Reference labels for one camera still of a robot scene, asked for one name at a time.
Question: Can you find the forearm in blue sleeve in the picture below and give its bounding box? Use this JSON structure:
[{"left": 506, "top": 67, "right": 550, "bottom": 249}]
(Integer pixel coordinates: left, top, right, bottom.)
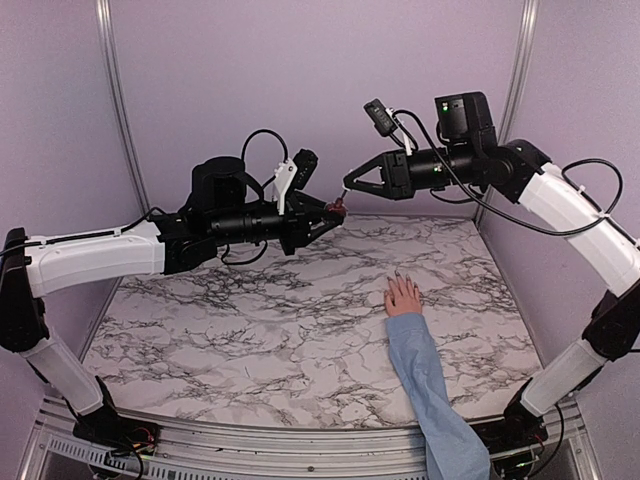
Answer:
[{"left": 386, "top": 313, "right": 491, "bottom": 479}]

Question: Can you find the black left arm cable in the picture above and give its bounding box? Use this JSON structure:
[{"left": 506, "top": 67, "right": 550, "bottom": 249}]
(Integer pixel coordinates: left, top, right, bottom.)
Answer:
[{"left": 241, "top": 129, "right": 291, "bottom": 166}]

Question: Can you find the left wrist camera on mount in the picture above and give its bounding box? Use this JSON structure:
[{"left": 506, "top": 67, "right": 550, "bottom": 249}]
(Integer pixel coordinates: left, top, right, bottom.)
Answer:
[{"left": 272, "top": 149, "right": 318, "bottom": 215}]

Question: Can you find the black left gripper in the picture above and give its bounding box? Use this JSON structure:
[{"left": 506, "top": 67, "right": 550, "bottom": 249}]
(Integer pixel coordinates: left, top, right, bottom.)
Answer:
[{"left": 211, "top": 194, "right": 344, "bottom": 256}]

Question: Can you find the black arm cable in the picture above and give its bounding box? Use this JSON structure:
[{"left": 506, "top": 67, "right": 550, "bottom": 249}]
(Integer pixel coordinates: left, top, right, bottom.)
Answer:
[
  {"left": 394, "top": 109, "right": 625, "bottom": 236},
  {"left": 241, "top": 129, "right": 291, "bottom": 166}
]

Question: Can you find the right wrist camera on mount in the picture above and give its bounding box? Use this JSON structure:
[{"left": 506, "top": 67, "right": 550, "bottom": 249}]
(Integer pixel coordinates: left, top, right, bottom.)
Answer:
[{"left": 363, "top": 98, "right": 418, "bottom": 155}]

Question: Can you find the aluminium front frame rail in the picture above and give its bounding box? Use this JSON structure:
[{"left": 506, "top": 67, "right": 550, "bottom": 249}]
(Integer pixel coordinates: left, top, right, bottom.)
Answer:
[{"left": 19, "top": 394, "right": 601, "bottom": 480}]

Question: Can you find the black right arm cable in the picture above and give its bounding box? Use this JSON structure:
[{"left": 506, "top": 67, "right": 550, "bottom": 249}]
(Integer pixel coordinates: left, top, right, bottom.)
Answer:
[{"left": 394, "top": 109, "right": 625, "bottom": 236}]

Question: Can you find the person's hand with painted nails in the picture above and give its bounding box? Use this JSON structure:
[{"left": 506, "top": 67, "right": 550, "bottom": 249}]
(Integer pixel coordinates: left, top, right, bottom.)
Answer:
[{"left": 384, "top": 271, "right": 423, "bottom": 317}]

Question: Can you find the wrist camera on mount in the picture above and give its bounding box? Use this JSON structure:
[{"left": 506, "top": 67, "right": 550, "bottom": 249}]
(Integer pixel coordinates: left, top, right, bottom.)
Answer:
[
  {"left": 272, "top": 149, "right": 318, "bottom": 215},
  {"left": 363, "top": 98, "right": 418, "bottom": 155}
]

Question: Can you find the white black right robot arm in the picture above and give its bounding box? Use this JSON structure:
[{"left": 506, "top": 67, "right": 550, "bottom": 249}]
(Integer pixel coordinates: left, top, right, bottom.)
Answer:
[{"left": 343, "top": 92, "right": 639, "bottom": 448}]

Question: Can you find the dark red nail polish bottle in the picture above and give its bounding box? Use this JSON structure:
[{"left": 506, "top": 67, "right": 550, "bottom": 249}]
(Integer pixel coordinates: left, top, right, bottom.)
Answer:
[{"left": 325, "top": 198, "right": 347, "bottom": 217}]

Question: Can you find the aluminium corner post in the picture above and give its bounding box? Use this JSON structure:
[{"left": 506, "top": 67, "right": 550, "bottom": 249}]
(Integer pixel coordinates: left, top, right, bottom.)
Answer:
[
  {"left": 95, "top": 0, "right": 151, "bottom": 213},
  {"left": 498, "top": 0, "right": 540, "bottom": 144}
]

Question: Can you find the aluminium corner post left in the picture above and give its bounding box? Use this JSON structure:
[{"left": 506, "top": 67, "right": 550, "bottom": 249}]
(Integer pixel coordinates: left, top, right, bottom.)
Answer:
[{"left": 95, "top": 0, "right": 151, "bottom": 213}]

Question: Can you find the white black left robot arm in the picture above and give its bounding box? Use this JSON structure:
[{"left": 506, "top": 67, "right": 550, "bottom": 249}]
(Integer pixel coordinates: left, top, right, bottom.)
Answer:
[{"left": 1, "top": 150, "right": 346, "bottom": 445}]

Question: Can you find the aluminium corner post right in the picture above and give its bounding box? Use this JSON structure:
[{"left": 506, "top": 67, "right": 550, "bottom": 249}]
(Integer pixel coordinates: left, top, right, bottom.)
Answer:
[{"left": 498, "top": 0, "right": 540, "bottom": 144}]

